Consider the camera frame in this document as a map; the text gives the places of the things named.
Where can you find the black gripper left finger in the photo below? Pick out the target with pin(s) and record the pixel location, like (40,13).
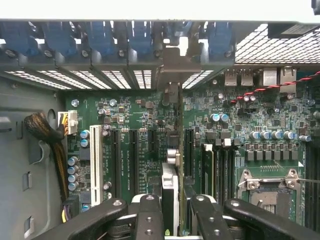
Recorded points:
(148,222)

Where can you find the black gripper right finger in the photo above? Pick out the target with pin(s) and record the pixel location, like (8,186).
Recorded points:
(210,222)

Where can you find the CPU socket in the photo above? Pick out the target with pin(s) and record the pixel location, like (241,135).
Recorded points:
(270,202)

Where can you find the white PCI slot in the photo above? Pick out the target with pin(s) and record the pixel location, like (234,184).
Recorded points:
(95,162)

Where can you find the short black expansion slot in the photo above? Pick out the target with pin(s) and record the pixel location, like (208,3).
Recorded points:
(153,141)

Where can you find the metal locking lever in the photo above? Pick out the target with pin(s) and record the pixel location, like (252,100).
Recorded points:
(310,181)

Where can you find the green motherboard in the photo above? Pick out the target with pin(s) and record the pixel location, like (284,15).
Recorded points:
(135,107)

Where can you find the open black PC case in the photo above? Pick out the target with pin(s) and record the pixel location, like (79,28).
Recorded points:
(25,125)

